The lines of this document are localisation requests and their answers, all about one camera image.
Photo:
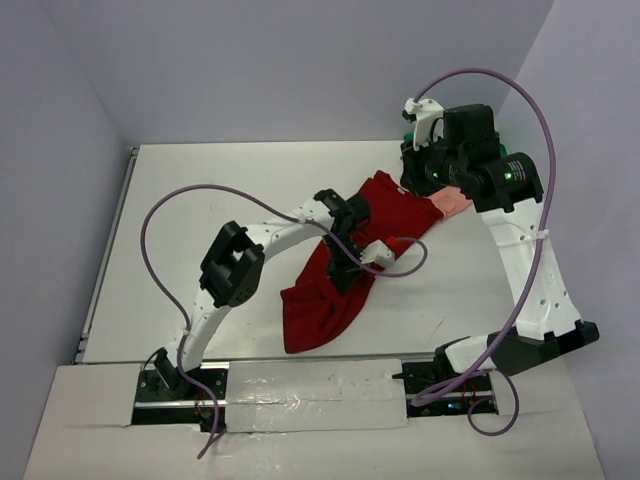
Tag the pink t-shirt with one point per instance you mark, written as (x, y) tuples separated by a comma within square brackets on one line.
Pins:
[(449, 201)]

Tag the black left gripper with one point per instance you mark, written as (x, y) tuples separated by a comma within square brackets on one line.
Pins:
[(341, 262)]

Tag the green t-shirt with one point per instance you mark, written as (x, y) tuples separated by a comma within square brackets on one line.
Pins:
[(408, 137)]

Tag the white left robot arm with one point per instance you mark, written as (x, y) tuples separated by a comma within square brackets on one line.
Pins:
[(231, 269)]

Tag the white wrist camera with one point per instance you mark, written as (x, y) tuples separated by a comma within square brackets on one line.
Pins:
[(377, 253), (423, 115)]

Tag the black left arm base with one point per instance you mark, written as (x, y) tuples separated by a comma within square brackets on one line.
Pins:
[(155, 404)]

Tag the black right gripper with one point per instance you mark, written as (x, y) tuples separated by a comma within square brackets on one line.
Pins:
[(413, 171)]

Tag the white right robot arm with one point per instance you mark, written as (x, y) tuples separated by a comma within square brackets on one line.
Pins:
[(459, 147)]

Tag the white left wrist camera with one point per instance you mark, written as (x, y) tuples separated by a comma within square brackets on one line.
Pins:
[(377, 253)]

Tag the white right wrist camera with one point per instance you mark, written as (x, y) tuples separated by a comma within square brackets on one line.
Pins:
[(423, 115)]

